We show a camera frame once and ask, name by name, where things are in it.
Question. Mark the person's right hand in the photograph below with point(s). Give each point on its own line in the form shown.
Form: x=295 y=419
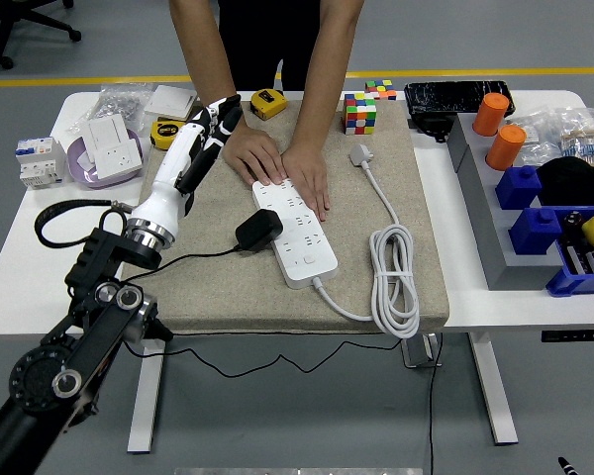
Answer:
x=255 y=156

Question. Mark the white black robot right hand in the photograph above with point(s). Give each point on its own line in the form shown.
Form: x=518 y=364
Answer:
x=568 y=467

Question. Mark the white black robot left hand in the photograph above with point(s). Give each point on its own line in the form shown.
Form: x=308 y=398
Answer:
x=170 y=173

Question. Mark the person's left hand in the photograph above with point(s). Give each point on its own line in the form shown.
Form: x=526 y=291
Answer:
x=309 y=175

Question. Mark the white power strip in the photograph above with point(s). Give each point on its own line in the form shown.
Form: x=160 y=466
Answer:
x=307 y=247

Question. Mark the black power adapter plug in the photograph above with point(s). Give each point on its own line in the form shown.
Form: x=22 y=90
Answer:
x=258 y=228

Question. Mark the person's left forearm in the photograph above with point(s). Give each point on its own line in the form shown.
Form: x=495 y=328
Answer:
x=326 y=74

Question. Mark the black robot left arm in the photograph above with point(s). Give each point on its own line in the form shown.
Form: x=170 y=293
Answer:
x=79 y=346

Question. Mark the person's right forearm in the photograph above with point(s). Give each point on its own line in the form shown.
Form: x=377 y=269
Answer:
x=208 y=54

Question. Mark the round yellow tape measure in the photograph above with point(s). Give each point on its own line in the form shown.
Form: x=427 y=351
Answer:
x=162 y=133

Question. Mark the square yellow tape measure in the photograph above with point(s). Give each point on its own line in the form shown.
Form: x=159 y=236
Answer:
x=268 y=103

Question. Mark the large colourful puzzle cube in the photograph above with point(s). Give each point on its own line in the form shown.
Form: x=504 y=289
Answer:
x=359 y=114

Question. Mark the white table leg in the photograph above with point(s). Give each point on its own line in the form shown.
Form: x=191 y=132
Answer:
x=500 y=420
x=141 y=435

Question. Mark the clear bag of screws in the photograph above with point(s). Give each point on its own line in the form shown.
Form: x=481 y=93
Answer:
x=119 y=101

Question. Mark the purple bowl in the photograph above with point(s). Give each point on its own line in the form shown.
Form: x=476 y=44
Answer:
x=81 y=173

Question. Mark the small colourful puzzle cube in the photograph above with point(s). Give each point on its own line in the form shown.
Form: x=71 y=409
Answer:
x=380 y=89

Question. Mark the small black device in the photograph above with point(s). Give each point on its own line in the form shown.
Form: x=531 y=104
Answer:
x=430 y=126

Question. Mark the white circuit breaker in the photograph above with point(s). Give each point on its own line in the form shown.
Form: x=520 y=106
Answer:
x=39 y=161

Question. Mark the black table control panel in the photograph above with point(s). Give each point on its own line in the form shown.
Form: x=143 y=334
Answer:
x=576 y=335

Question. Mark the beige fabric mat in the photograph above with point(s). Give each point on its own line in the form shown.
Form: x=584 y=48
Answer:
x=421 y=247

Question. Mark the black glossy tray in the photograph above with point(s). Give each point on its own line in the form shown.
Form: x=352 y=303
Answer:
x=450 y=96

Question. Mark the blue plastic bin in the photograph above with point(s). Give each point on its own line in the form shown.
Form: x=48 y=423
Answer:
x=579 y=284

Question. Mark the orange cylinder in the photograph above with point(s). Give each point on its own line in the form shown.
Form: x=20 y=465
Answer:
x=490 y=114
x=506 y=148

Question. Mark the grey stepped block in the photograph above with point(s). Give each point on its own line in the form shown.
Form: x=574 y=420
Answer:
x=495 y=237

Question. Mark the blue block with knob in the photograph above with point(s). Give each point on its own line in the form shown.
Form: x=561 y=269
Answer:
x=534 y=235
x=517 y=188

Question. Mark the black office chair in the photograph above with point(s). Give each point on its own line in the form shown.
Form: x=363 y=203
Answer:
x=1 y=39

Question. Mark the clear plastic bag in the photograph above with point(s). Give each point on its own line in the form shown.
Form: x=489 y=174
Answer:
x=537 y=131

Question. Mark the small dark round cap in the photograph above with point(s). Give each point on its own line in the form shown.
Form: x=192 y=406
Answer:
x=572 y=221

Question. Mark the black cloth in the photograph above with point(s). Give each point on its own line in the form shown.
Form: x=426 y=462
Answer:
x=574 y=180

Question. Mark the clear bag of resistors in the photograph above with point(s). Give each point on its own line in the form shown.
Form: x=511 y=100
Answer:
x=581 y=138

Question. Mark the white wall socket panel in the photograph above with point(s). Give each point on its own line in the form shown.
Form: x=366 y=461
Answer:
x=121 y=158

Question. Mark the white flat switch box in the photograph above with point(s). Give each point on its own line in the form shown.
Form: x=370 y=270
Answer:
x=170 y=101

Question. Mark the white wall switch panel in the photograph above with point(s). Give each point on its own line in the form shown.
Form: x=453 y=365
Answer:
x=106 y=131

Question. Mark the metal bracket under table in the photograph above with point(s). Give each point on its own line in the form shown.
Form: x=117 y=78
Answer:
x=418 y=351

